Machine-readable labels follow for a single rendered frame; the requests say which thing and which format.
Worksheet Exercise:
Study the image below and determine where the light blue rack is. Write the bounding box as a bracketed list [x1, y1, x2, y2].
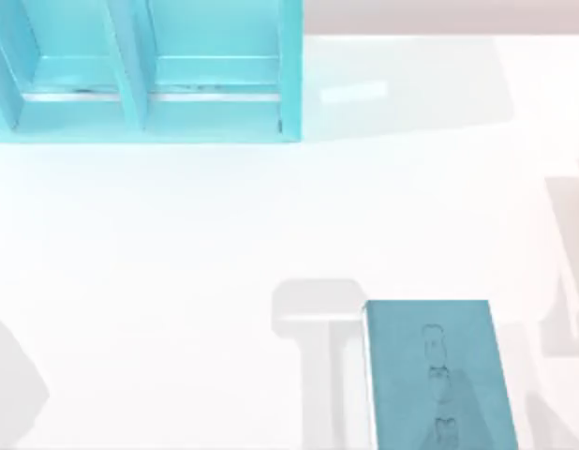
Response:
[0, 0, 304, 144]

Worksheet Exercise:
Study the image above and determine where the teal book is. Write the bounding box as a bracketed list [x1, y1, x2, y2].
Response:
[362, 299, 520, 450]

